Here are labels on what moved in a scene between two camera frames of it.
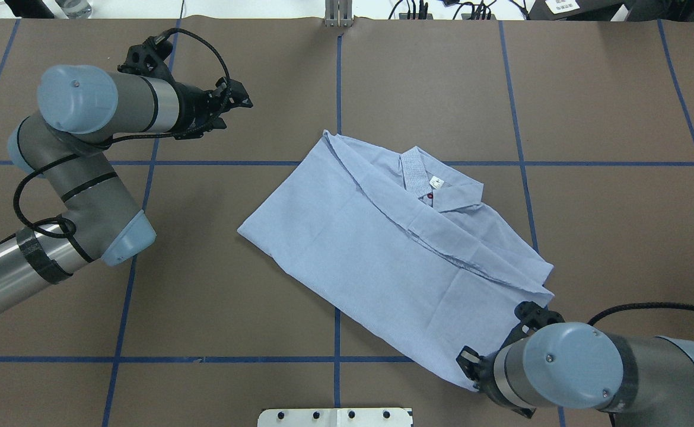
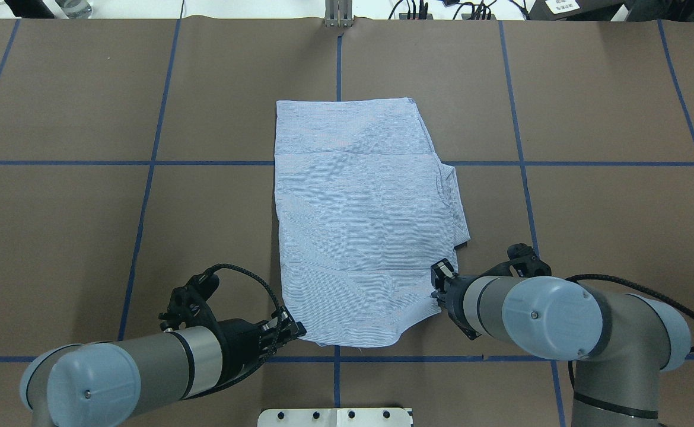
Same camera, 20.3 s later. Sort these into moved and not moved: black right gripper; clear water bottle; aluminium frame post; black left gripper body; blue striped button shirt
Moved: black right gripper; black left gripper body; blue striped button shirt
Not moved: aluminium frame post; clear water bottle
